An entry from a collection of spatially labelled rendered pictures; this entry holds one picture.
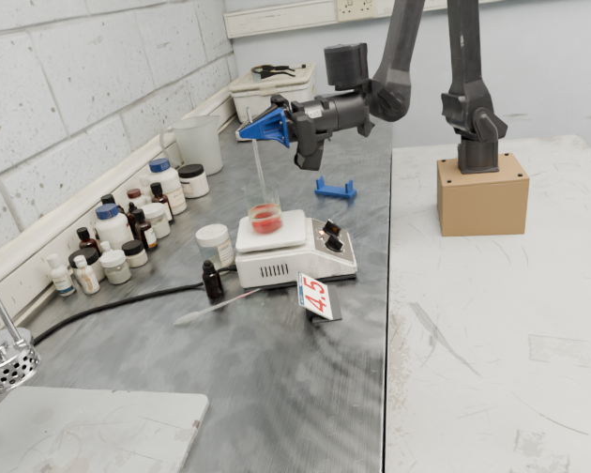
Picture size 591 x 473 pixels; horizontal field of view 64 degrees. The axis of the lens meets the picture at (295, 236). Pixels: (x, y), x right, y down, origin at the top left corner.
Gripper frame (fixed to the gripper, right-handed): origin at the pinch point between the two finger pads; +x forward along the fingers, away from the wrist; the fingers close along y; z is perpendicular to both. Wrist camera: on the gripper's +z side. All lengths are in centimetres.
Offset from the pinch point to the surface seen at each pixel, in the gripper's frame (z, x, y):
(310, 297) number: 22.8, -0.5, -16.0
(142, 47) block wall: -10, 18, 77
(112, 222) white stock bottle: 16.6, 30.2, 17.5
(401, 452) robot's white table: 26, -2, -43
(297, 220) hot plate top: 16.9, -3.5, -0.8
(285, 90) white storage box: 15, -27, 101
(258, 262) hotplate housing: 19.7, 5.4, -6.9
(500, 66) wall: 23, -116, 101
